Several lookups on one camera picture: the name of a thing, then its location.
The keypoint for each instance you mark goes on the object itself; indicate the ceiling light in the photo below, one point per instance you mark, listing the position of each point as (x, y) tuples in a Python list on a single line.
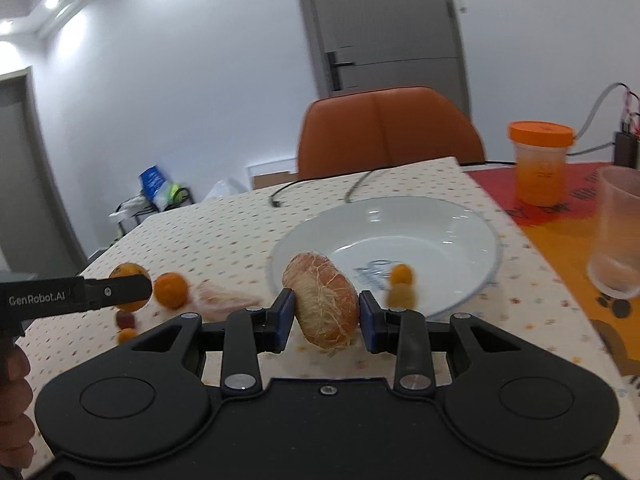
[(7, 25), (50, 2)]

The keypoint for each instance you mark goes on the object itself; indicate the orange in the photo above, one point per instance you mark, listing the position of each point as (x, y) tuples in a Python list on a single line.
[(127, 270), (171, 290)]

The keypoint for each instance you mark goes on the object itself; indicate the dark grey door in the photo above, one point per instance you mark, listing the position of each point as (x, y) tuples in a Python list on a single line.
[(30, 170)]

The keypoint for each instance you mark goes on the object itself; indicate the yellowish small fruit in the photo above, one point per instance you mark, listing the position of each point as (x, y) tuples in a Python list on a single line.
[(401, 296)]

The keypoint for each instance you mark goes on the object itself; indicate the clear plastic cup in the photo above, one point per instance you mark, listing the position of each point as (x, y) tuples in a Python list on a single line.
[(615, 230)]

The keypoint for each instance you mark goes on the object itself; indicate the small orange kumquat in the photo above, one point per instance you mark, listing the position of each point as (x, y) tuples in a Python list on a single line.
[(401, 275), (127, 335)]

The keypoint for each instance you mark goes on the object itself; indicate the orange lid jar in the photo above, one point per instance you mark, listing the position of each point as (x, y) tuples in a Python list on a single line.
[(541, 165)]

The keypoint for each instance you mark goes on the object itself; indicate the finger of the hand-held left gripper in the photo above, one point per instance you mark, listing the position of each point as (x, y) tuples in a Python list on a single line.
[(120, 291)]

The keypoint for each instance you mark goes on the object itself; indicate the dark red small fruit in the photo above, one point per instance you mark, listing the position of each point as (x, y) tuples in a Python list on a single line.
[(125, 319)]

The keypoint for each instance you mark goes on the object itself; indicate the white plastic bag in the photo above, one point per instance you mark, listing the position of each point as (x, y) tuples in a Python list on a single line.
[(225, 191)]

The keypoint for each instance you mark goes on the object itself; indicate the red orange table mat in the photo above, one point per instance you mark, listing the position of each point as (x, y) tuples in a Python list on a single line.
[(555, 245)]

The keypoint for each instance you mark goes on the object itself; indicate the person's left hand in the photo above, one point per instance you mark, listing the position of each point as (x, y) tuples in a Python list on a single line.
[(15, 385)]

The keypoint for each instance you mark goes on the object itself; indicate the orange chair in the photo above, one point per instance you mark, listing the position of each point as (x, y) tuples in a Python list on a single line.
[(380, 130)]

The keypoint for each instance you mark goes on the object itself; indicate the black metal rack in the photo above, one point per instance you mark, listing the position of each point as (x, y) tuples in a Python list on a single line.
[(132, 215)]

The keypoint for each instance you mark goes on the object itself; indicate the dotted tablecloth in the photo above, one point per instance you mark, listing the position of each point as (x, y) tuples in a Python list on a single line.
[(225, 230)]

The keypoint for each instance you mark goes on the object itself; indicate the white board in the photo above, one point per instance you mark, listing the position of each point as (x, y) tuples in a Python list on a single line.
[(270, 166)]

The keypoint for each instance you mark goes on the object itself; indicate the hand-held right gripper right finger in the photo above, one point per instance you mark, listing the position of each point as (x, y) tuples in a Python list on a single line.
[(367, 322)]

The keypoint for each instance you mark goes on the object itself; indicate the cardboard sheet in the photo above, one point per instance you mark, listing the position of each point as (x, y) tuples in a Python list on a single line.
[(275, 181)]

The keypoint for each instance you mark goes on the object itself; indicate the white bowl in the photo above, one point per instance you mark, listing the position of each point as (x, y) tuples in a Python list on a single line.
[(400, 230)]

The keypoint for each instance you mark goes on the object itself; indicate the black charger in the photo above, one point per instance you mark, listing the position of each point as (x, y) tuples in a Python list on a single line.
[(627, 150)]

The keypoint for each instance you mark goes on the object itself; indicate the blue bag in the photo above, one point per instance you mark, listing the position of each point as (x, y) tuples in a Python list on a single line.
[(151, 182)]

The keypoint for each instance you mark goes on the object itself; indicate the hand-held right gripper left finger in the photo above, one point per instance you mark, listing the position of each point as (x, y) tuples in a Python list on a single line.
[(286, 320)]

